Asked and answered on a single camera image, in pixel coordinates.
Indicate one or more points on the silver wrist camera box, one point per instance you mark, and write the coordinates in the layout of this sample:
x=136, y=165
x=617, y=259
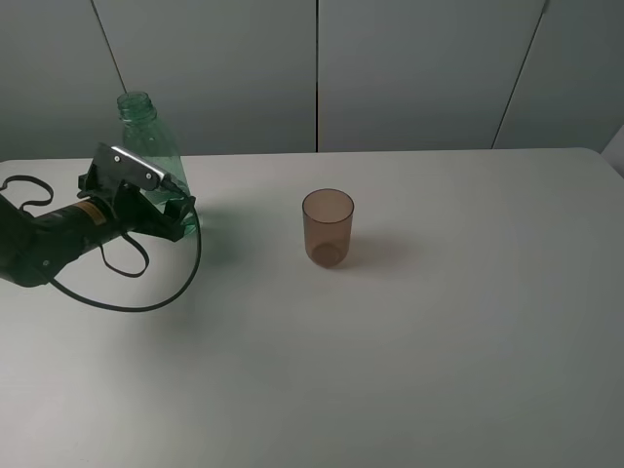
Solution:
x=122, y=165

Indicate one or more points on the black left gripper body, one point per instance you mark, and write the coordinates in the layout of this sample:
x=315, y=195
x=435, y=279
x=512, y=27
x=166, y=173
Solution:
x=107, y=202

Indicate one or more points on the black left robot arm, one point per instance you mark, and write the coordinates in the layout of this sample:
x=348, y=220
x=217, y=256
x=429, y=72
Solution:
x=34, y=249

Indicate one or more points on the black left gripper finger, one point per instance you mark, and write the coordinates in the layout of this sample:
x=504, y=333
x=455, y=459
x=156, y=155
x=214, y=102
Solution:
x=172, y=222

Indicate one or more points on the pink translucent plastic cup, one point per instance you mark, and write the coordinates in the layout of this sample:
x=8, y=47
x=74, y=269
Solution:
x=327, y=225

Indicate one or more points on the green transparent plastic bottle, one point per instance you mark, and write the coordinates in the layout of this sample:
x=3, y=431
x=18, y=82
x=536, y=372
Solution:
x=146, y=135

